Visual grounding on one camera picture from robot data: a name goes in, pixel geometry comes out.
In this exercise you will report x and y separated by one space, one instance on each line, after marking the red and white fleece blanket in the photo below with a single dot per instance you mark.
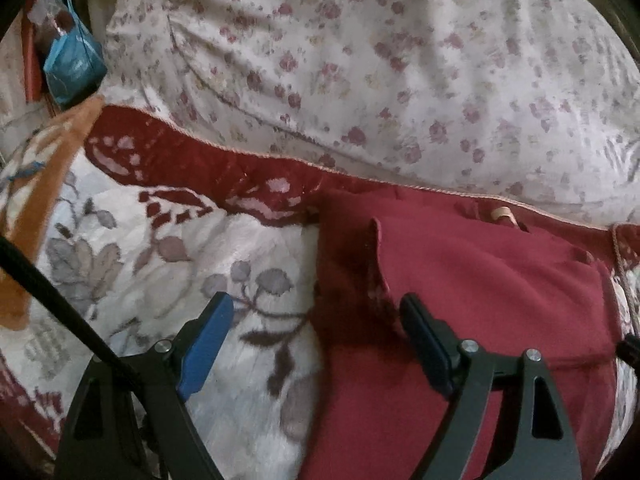
165 240

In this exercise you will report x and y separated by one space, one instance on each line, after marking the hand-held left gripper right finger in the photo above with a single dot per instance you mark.
426 345

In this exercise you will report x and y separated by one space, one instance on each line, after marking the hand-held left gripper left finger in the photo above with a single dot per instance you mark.
206 345

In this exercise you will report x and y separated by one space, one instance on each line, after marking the floral print quilt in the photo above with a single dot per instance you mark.
400 60

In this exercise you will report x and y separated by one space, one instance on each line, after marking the dark red pants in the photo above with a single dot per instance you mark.
475 270

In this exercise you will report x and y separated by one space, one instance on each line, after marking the blue plastic packet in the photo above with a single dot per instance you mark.
72 67

